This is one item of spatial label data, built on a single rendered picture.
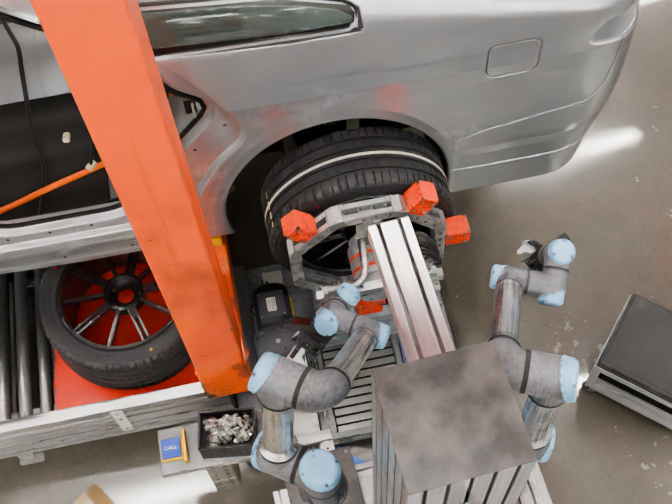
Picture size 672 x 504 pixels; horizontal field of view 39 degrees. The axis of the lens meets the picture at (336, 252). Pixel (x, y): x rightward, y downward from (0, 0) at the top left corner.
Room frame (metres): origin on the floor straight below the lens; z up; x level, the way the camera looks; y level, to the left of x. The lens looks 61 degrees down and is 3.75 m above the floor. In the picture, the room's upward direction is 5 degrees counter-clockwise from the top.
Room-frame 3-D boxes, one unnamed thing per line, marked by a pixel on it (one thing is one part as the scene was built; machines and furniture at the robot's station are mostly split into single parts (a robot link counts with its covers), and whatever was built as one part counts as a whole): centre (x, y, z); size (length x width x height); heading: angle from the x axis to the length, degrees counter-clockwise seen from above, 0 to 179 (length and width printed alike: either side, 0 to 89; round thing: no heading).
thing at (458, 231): (1.64, -0.42, 0.85); 0.09 x 0.08 x 0.07; 97
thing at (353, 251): (1.53, -0.12, 0.85); 0.21 x 0.14 x 0.14; 7
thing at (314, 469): (0.79, 0.10, 0.98); 0.13 x 0.12 x 0.14; 63
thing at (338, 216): (1.60, -0.11, 0.85); 0.54 x 0.07 x 0.54; 97
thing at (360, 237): (1.46, -0.03, 1.03); 0.19 x 0.18 x 0.11; 7
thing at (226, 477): (1.08, 0.50, 0.21); 0.10 x 0.10 x 0.42; 7
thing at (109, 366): (1.70, 0.83, 0.39); 0.66 x 0.66 x 0.24
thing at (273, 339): (1.61, 0.26, 0.26); 0.42 x 0.18 x 0.35; 7
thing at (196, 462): (1.08, 0.47, 0.44); 0.43 x 0.17 x 0.03; 97
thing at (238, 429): (1.09, 0.43, 0.51); 0.20 x 0.14 x 0.13; 90
